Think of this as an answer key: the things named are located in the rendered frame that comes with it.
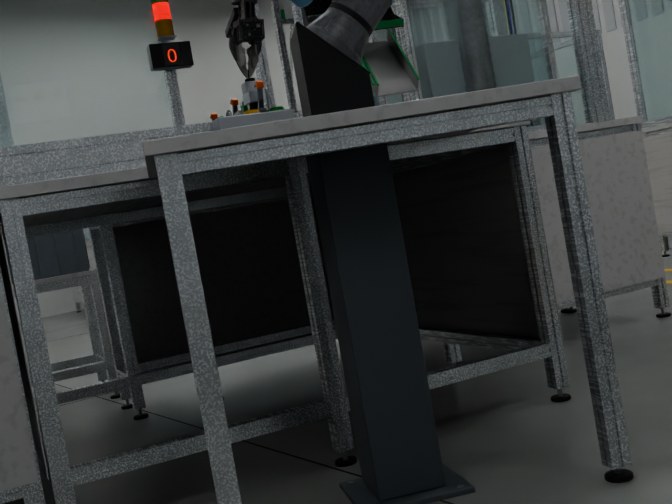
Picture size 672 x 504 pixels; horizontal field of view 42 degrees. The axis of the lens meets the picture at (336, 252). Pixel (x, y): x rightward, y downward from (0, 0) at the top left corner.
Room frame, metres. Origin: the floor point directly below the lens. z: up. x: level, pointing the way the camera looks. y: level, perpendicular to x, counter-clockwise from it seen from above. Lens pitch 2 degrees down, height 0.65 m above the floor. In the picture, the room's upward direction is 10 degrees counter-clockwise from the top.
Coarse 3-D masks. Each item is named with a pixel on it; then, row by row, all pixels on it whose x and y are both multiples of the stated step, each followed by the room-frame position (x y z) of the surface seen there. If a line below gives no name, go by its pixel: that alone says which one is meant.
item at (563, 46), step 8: (560, 40) 8.09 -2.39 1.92; (568, 40) 8.14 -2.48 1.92; (560, 48) 8.08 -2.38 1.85; (568, 48) 8.13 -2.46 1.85; (560, 56) 8.07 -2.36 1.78; (568, 56) 8.13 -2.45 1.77; (560, 64) 8.06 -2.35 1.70; (568, 64) 8.12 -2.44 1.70; (576, 64) 8.17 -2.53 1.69; (560, 72) 8.05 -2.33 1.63; (568, 72) 8.11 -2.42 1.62; (576, 72) 8.16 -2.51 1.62; (576, 96) 8.13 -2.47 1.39; (576, 104) 8.13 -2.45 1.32; (576, 112) 8.12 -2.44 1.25; (584, 112) 8.17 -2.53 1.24; (576, 120) 8.11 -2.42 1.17; (584, 120) 8.16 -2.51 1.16
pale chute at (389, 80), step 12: (372, 48) 2.76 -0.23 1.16; (384, 48) 2.76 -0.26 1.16; (396, 48) 2.72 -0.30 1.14; (372, 60) 2.71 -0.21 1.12; (384, 60) 2.71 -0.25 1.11; (396, 60) 2.71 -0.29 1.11; (408, 60) 2.64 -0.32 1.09; (372, 72) 2.59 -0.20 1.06; (384, 72) 2.66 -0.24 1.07; (396, 72) 2.67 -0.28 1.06; (408, 72) 2.65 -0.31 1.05; (384, 84) 2.62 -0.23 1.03; (396, 84) 2.62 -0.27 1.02; (408, 84) 2.62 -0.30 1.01
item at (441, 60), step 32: (416, 0) 3.43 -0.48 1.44; (448, 0) 3.48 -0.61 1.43; (512, 0) 3.60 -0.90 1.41; (384, 32) 3.56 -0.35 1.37; (416, 32) 3.42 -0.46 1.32; (448, 32) 3.47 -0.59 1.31; (512, 32) 3.59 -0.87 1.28; (448, 64) 3.46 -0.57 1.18; (512, 64) 3.58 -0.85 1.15; (544, 64) 3.64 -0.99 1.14
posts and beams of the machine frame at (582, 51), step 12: (576, 0) 3.64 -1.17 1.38; (576, 12) 3.63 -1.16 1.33; (576, 24) 3.64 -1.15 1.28; (576, 36) 3.65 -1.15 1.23; (576, 48) 3.66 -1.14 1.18; (588, 48) 3.64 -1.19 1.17; (576, 60) 3.67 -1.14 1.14; (588, 60) 3.64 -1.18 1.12; (588, 72) 3.64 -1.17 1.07; (588, 84) 3.63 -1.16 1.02; (588, 96) 3.63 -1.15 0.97; (588, 108) 3.65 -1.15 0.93; (588, 120) 3.66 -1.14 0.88; (600, 120) 3.64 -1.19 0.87
